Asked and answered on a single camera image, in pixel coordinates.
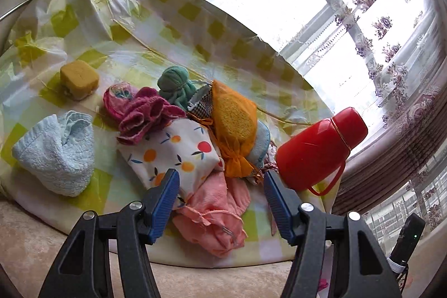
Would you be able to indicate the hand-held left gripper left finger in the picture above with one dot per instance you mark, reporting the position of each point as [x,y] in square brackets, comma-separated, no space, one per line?
[164,203]

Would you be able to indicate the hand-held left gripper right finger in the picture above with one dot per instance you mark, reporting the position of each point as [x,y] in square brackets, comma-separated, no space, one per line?
[279,207]

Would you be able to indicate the pink towel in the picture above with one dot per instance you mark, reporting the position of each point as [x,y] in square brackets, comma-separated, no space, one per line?
[216,203]

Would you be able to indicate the blue edged round cloth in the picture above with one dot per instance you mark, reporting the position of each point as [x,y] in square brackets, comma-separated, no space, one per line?
[262,141]

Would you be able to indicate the magenta knit cloth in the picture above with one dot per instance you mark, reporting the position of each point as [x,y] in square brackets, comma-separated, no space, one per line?
[146,113]

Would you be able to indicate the orange mesh bag with sponge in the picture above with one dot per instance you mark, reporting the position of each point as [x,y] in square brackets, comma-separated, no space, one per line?
[230,116]

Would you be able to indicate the pink patterned cloth ball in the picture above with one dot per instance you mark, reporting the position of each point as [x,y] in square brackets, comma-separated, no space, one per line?
[117,97]

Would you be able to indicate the light blue towel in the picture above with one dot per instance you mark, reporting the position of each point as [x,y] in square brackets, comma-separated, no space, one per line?
[52,155]

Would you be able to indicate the yellow sponge block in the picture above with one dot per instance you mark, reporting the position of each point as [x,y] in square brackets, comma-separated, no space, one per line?
[78,78]

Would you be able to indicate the red thermos bottle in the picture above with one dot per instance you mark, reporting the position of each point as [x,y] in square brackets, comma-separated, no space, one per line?
[314,151]

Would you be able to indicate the mauve pleated curtain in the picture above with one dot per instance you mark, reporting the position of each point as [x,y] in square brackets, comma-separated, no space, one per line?
[401,151]

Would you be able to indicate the green towel octopus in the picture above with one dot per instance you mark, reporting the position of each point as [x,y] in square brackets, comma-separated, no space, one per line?
[173,81]

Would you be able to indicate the green checkered plastic tablecloth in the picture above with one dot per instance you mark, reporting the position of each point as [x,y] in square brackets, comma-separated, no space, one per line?
[139,50]

